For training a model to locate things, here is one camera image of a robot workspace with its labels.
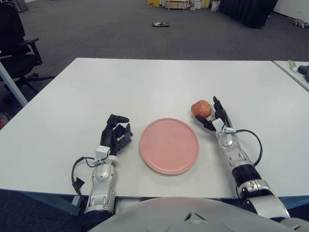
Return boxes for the grey robot dog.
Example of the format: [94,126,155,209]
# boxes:
[293,19,309,29]

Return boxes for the black office chair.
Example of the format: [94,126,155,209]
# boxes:
[0,2,55,102]

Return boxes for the black partition curtain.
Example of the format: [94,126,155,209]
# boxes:
[219,0,278,29]

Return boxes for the grey slanted table leg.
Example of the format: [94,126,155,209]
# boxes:
[0,59,28,107]

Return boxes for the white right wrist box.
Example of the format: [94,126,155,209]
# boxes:
[211,118,226,132]

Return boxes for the wooden crate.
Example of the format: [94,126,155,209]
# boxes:
[165,0,189,10]

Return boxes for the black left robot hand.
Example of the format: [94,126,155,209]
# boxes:
[100,114,134,157]

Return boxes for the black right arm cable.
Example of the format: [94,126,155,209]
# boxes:
[233,130,263,167]

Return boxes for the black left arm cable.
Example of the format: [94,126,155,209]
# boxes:
[71,156,97,196]

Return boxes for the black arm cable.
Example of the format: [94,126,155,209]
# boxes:
[233,130,263,167]
[71,156,97,196]

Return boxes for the white cardboard boxes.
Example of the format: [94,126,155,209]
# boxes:
[189,0,211,10]

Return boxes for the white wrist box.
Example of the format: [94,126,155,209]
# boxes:
[211,118,226,132]
[95,145,111,161]

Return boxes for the grey robot torso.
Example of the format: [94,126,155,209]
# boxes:
[81,197,309,232]

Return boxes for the pink round plate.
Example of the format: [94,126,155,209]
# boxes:
[140,117,200,175]

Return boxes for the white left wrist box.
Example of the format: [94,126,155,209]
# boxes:
[95,145,111,161]

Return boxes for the red yellow apple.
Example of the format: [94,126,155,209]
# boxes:
[191,100,212,118]

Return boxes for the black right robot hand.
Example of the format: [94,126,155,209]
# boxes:
[195,96,234,132]

